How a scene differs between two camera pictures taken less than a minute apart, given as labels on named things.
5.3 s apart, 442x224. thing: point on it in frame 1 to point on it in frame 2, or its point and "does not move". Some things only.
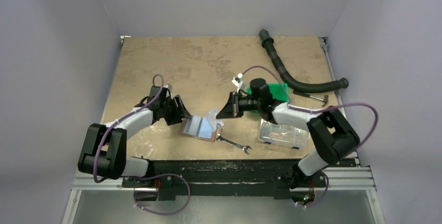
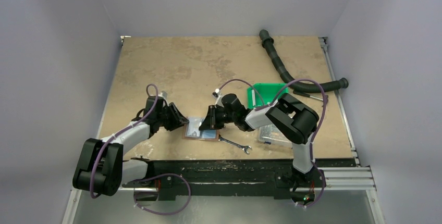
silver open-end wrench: x=219 y=138 does not move
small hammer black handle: x=326 y=98 does not move
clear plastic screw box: x=286 y=135 does not move
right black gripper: x=235 y=103 to x=214 y=117
